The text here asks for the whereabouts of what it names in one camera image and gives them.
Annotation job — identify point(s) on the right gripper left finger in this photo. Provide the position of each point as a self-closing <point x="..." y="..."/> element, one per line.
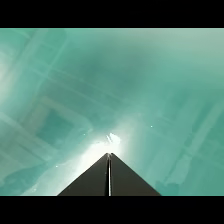
<point x="92" y="182"/>

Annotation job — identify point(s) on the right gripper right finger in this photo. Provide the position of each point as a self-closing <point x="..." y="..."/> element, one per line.
<point x="128" y="182"/>

